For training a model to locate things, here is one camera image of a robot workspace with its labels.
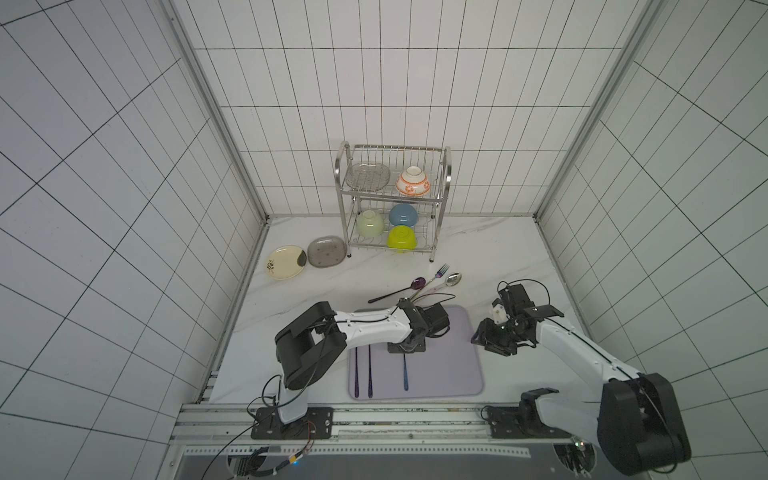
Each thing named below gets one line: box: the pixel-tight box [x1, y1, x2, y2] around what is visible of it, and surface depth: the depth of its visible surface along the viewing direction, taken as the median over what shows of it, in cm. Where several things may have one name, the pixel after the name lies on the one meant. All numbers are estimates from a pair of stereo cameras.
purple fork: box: [354, 347, 359, 398], surface depth 81 cm
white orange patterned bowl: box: [396, 166, 431, 196], surface depth 89 cm
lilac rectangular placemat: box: [348, 304, 484, 400], surface depth 82 cm
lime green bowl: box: [387, 225, 417, 253], surface depth 105 cm
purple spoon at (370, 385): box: [368, 344, 373, 398], surface depth 81 cm
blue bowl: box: [389, 203, 418, 227], surface depth 115 cm
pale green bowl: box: [356, 210, 385, 239], surface depth 109 cm
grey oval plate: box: [307, 236, 347, 268], surface depth 109 cm
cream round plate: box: [265, 245, 307, 281], surface depth 107 cm
